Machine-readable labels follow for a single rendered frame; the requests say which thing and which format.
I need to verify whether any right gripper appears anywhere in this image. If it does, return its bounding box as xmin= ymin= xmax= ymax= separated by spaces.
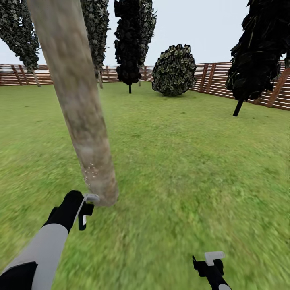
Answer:
xmin=193 ymin=259 xmax=224 ymax=280

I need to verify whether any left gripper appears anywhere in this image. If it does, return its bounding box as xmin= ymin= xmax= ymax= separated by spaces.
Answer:
xmin=78 ymin=203 xmax=94 ymax=216

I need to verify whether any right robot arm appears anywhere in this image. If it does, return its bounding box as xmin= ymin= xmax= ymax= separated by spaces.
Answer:
xmin=193 ymin=251 xmax=232 ymax=290

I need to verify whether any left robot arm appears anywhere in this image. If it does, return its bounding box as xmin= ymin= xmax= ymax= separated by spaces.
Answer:
xmin=0 ymin=191 xmax=100 ymax=290

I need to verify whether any pesticide atomizer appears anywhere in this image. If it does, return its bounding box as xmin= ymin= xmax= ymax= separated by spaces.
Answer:
xmin=78 ymin=215 xmax=87 ymax=231

